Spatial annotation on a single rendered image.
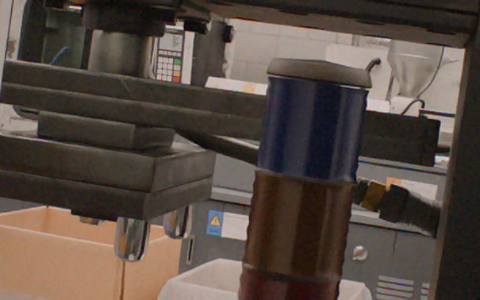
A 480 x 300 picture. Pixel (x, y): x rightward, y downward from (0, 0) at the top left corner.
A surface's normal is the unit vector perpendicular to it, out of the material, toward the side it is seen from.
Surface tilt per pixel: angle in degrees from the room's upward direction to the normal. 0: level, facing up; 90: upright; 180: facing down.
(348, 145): 76
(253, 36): 90
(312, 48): 90
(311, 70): 72
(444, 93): 90
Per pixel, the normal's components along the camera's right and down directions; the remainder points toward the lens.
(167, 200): 0.98, 0.15
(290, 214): -0.26, 0.26
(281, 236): -0.31, -0.24
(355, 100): 0.64, -0.11
